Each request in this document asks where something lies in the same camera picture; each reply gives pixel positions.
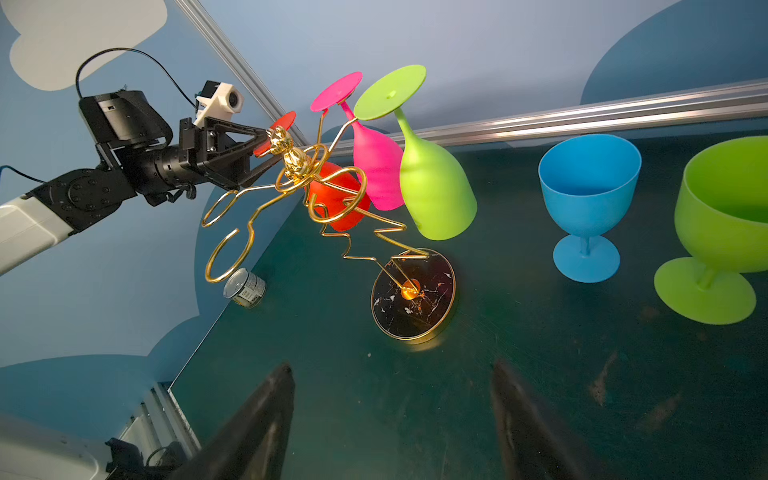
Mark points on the green wine glass back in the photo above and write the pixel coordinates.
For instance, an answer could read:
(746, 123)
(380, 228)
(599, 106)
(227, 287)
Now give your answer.
(434, 186)

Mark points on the gold wire glass rack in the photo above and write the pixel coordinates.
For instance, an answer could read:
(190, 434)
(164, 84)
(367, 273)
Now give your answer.
(413, 293)

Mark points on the green wine glass front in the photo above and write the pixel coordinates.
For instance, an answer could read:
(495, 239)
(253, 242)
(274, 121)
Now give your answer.
(720, 219)

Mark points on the aluminium frame back rail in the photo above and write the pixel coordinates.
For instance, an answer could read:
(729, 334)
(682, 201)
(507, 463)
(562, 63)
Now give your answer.
(731, 102)

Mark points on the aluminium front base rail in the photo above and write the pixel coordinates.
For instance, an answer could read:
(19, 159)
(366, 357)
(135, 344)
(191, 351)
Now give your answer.
(156, 436)

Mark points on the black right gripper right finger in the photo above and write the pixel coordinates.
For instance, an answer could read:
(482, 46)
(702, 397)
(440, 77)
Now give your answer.
(535, 442)

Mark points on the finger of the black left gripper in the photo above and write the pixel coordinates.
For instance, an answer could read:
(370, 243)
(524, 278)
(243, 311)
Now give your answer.
(224, 127)
(252, 165)

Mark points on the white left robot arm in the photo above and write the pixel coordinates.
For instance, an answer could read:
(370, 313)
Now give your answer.
(138, 157)

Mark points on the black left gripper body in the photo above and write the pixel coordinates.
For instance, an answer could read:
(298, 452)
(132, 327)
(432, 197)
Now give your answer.
(210, 151)

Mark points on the small tin can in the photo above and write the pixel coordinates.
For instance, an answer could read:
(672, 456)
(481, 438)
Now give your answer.
(244, 288)

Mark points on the green wine glass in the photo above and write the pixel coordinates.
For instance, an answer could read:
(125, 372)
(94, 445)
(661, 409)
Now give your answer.
(720, 219)
(434, 186)

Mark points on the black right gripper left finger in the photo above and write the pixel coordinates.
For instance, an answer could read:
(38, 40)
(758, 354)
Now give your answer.
(253, 444)

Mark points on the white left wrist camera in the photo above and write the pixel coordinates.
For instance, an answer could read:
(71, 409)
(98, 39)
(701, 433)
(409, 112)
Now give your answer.
(217, 100)

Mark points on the blue wine glass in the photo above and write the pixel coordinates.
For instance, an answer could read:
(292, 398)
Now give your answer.
(588, 183)

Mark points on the pink wine glass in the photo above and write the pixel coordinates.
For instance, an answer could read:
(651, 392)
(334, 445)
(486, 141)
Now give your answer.
(375, 153)

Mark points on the aluminium frame left post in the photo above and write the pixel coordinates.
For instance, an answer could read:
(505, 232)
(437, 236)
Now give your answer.
(230, 55)

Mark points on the red wine glass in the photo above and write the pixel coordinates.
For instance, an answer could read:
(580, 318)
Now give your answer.
(332, 194)

